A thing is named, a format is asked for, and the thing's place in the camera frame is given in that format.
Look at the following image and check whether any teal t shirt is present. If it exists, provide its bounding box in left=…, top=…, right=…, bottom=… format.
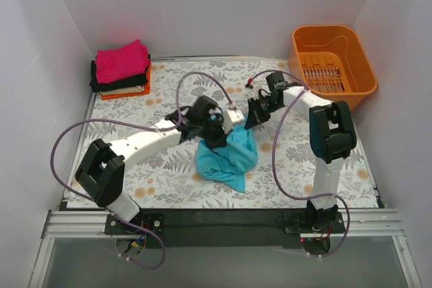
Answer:
left=195, top=124, right=259, bottom=193

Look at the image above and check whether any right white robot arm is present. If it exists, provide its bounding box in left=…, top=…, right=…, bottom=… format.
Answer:
left=245, top=69, right=357, bottom=233

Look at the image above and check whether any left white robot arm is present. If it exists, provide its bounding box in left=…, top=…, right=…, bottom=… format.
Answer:
left=75, top=96, right=237, bottom=234

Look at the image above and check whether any floral patterned table mat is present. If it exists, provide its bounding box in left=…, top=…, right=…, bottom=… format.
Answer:
left=67, top=60, right=379, bottom=210

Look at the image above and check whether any orange folded t shirt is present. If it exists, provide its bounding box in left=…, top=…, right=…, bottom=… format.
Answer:
left=101, top=63, right=152, bottom=100

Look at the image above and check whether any beige folded t shirt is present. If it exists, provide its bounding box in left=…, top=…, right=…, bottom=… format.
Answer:
left=101, top=84, right=150, bottom=96

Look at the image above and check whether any black folded t shirt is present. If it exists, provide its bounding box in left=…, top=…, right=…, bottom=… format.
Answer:
left=89, top=61, right=151, bottom=92

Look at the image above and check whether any orange plastic basket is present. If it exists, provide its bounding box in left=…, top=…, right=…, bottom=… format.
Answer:
left=288, top=25, right=378, bottom=110

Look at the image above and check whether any pink folded t shirt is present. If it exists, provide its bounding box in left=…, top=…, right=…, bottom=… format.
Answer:
left=95, top=39, right=151, bottom=84

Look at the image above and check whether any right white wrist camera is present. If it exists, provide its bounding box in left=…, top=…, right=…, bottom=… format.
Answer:
left=244, top=78, right=262, bottom=100

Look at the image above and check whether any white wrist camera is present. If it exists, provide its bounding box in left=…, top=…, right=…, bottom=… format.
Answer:
left=244, top=78, right=262, bottom=100
left=222, top=109, right=244, bottom=134

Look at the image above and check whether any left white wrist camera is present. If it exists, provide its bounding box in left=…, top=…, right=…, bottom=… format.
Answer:
left=222, top=109, right=244, bottom=134

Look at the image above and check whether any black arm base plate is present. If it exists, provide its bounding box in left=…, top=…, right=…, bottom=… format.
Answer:
left=104, top=208, right=346, bottom=250

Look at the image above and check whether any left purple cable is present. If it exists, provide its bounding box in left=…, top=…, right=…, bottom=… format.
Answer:
left=50, top=71, right=237, bottom=270

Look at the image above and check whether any aluminium frame rail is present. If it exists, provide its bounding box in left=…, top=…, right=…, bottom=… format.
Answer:
left=43, top=208, right=405, bottom=238

